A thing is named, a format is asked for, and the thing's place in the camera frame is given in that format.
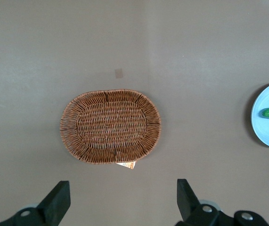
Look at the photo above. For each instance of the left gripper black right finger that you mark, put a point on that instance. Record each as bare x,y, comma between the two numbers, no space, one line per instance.
190,209

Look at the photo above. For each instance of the brown oval wicker basket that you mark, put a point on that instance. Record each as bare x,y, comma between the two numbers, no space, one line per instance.
110,127

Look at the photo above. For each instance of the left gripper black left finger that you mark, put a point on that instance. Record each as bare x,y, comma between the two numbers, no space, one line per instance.
51,207

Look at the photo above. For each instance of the orange paper tag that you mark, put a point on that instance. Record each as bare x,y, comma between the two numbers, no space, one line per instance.
128,165

